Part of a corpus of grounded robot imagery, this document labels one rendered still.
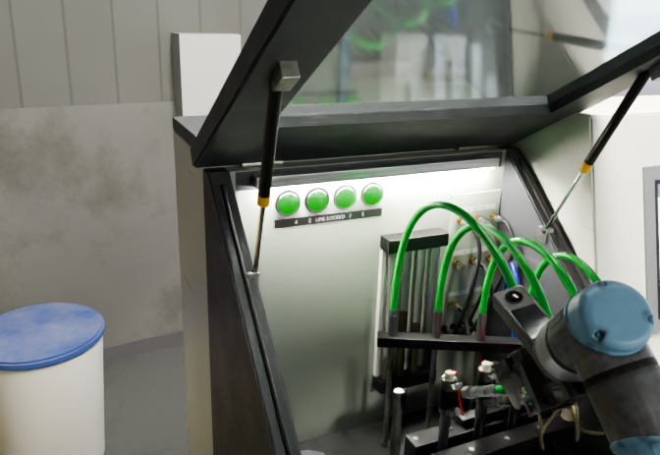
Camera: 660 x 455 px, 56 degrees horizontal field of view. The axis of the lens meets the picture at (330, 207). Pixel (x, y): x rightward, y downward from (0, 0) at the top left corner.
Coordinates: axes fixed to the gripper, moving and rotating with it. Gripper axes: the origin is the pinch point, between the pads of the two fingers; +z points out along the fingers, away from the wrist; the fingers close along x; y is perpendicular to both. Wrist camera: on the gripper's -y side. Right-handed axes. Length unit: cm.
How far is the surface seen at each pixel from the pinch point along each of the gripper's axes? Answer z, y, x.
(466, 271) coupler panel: 37.7, -29.0, 11.3
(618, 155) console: 10, -35, 40
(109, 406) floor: 195, -62, -116
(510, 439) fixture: 28.3, 7.4, 3.8
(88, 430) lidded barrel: 153, -44, -112
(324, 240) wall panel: 18.4, -36.8, -19.5
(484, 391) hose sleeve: 6.8, 0.6, -3.5
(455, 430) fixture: 29.6, 3.1, -5.2
